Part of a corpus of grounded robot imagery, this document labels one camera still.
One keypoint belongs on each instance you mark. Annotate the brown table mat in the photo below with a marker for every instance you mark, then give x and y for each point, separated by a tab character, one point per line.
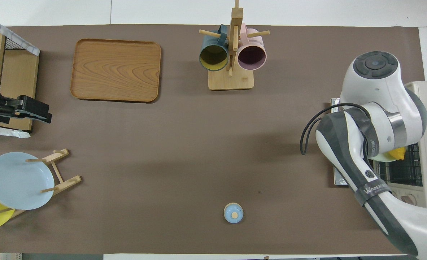
199	144

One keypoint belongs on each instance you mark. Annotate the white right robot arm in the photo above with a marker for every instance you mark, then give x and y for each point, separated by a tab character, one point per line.
375	90

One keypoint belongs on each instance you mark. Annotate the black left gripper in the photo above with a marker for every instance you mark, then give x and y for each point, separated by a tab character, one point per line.
34	108

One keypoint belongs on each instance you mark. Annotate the wooden plate rack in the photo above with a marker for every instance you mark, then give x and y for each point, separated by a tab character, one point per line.
60	177

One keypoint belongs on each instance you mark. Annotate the blue bell with wooden knob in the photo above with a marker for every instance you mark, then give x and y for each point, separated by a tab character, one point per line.
233	213

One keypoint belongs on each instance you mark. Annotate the dark blue mug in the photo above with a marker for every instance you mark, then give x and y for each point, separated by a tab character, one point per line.
213	57

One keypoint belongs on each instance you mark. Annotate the silver oven knob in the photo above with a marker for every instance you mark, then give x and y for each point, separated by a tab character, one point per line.
411	199

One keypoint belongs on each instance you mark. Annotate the yellow corn cob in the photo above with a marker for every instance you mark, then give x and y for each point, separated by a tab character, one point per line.
397	153

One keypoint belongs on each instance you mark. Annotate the wooden mug tree stand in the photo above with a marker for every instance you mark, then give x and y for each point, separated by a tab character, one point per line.
231	81

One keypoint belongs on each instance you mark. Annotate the pale green plate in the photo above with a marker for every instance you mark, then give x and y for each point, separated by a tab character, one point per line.
383	157

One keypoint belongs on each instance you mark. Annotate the pink mug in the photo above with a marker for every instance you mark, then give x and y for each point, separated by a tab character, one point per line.
252	57

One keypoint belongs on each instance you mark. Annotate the wooden serving tray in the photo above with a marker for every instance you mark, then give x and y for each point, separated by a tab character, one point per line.
116	70

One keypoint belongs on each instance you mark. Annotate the light blue plate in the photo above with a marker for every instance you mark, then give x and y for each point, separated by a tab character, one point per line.
18	180

